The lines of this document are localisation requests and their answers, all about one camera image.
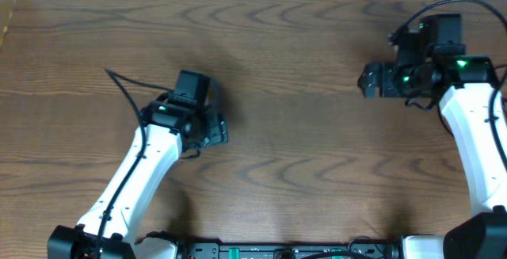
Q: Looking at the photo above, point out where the black right camera cable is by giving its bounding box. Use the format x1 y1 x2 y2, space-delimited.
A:
390 0 507 157

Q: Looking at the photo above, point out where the black left camera cable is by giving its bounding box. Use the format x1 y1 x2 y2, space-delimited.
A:
93 67 175 259

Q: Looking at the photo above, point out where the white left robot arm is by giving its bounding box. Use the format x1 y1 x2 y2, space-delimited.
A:
47 70 228 258

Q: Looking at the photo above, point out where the black camera cable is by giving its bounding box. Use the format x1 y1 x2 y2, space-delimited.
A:
93 67 175 259
390 0 507 157

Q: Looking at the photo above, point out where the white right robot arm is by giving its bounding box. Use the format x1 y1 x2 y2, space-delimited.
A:
357 14 506 258

